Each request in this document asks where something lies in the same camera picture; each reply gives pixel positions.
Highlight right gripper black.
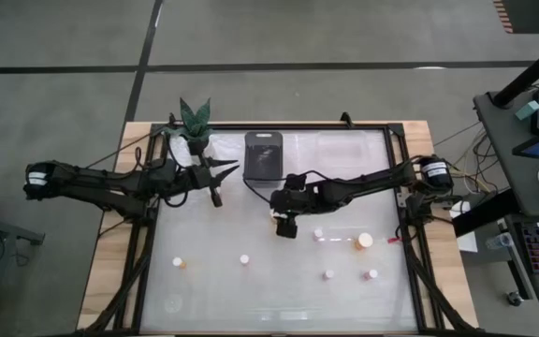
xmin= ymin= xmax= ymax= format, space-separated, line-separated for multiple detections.
xmin=269 ymin=173 xmax=322 ymax=240

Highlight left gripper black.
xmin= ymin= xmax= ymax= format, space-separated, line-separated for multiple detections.
xmin=188 ymin=156 xmax=241 ymax=210

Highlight large orange pill bottle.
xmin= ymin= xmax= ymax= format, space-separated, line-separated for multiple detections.
xmin=354 ymin=232 xmax=374 ymax=252

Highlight dark grey plastic bin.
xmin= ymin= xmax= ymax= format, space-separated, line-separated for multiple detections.
xmin=242 ymin=130 xmax=284 ymax=189

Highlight clear plastic bin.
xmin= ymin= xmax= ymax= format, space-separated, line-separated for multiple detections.
xmin=314 ymin=130 xmax=371 ymax=169

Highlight green snake plant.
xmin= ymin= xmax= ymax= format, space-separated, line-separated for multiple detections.
xmin=166 ymin=96 xmax=214 ymax=141

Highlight clear round lid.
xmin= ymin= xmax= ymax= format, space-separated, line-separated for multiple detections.
xmin=164 ymin=293 xmax=184 ymax=314

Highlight white power adapter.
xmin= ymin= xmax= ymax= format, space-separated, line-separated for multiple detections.
xmin=449 ymin=199 xmax=472 ymax=219

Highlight white paper sheet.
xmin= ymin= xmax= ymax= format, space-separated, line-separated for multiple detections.
xmin=456 ymin=231 xmax=479 ymax=254

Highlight black equipment cart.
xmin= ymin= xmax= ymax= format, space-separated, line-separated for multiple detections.
xmin=451 ymin=91 xmax=539 ymax=336

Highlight small teal box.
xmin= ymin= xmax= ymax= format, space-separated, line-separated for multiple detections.
xmin=515 ymin=100 xmax=539 ymax=122

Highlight black slanted pole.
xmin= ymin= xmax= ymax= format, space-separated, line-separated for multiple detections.
xmin=491 ymin=33 xmax=539 ymax=109

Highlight dark mat striped edges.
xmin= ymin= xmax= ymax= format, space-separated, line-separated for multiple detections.
xmin=492 ymin=0 xmax=539 ymax=35

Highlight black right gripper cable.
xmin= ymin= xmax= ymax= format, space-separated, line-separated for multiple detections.
xmin=241 ymin=177 xmax=273 ymax=205

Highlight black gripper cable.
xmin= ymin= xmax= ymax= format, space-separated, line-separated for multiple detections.
xmin=164 ymin=130 xmax=194 ymax=210
xmin=241 ymin=177 xmax=273 ymax=205

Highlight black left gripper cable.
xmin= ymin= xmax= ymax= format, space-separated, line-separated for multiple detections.
xmin=164 ymin=130 xmax=194 ymax=210

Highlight black aluminium table frame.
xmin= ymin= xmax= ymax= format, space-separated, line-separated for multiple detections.
xmin=81 ymin=122 xmax=476 ymax=336

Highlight tangled cables bundle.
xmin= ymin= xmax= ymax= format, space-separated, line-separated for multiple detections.
xmin=432 ymin=121 xmax=509 ymax=198

